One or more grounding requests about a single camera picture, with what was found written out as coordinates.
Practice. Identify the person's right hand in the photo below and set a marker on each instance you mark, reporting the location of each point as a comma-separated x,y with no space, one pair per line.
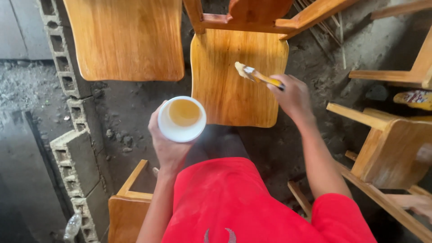
294,98

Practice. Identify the person's left hand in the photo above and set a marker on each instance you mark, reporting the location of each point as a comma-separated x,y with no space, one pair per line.
168,148

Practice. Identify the person's right fingers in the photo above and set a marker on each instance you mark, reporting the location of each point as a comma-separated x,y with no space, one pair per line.
278,86

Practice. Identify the white cup of varnish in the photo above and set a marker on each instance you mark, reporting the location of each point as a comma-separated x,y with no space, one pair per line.
182,118

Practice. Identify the varnished wooden chair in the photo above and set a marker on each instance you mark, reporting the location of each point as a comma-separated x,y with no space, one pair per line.
126,212
236,74
405,72
126,38
393,152

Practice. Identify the bundle of thin wooden sticks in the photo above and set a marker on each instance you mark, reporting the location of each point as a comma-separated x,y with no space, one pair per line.
325,28

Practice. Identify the person's dark trousers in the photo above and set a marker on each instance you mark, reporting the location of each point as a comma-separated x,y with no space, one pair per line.
216,143

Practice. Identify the person's red shirt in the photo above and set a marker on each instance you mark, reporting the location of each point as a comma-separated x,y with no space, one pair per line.
243,206

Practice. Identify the yellow printed packet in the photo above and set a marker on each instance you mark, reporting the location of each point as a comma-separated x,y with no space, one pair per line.
414,99

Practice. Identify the clear plastic bottle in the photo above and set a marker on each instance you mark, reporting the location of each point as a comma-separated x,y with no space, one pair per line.
72,226

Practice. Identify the grey concrete block wall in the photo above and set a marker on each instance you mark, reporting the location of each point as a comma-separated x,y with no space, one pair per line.
76,141

